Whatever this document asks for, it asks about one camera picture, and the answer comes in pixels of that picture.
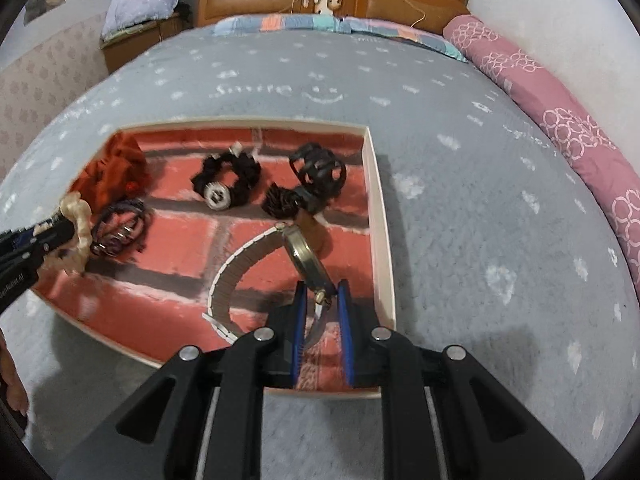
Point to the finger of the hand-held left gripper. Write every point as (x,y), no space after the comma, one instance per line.
(50,247)
(50,227)

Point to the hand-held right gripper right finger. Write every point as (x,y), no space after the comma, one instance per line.
(344,325)

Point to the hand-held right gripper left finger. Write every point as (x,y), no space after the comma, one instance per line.
(300,320)

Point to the cream scrunchie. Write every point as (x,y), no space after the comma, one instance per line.
(80,225)

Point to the silver metal band watch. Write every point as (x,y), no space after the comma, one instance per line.
(305,260)

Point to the brick-pattern tray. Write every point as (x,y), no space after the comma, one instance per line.
(165,260)

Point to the person's left hand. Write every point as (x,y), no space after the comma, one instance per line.
(12,375)

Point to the brown hair clip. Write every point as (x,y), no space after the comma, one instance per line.
(312,232)

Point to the red cloth scrunchie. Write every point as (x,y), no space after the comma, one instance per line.
(117,170)

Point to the dark brown scrunchie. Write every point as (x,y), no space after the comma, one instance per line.
(280,202)

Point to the black hair claw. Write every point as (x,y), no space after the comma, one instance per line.
(320,175)

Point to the black scrunchie with white charm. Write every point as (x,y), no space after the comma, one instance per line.
(245,167)

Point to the grey flower-print bedsheet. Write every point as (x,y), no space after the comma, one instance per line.
(475,210)

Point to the wooden nightstand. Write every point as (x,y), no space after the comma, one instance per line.
(135,42)

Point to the purple dotted pillow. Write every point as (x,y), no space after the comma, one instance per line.
(145,2)

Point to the patchwork pillow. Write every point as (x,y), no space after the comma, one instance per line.
(405,35)
(280,23)

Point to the pink rolled blanket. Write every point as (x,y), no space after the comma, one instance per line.
(565,120)

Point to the cat wall poster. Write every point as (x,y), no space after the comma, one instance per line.
(45,2)

